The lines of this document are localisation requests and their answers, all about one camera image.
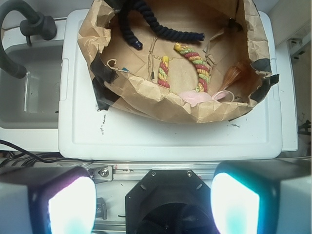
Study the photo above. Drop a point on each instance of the pink plush toy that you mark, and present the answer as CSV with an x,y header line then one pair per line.
x,y
194,98

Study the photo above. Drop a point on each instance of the white plastic bin lid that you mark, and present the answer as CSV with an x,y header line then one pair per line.
x,y
86,132

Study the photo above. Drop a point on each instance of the aluminium extrusion rail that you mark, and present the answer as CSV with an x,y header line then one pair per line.
x,y
107,172

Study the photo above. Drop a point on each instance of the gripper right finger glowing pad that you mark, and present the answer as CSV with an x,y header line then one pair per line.
x,y
272,196

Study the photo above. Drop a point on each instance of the black octagonal mount plate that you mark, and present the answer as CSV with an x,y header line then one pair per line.
x,y
169,202

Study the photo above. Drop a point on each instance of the crumpled brown paper bag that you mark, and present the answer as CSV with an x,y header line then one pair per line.
x,y
123,49

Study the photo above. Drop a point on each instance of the grey toy sink basin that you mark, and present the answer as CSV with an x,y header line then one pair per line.
x,y
33,101

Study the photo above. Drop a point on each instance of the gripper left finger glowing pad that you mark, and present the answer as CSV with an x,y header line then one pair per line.
x,y
47,200

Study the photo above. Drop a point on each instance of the grey toy faucet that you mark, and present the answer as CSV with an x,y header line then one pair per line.
x,y
35,23

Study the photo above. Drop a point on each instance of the multicolour twisted rope toy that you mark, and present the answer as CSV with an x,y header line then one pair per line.
x,y
202,69

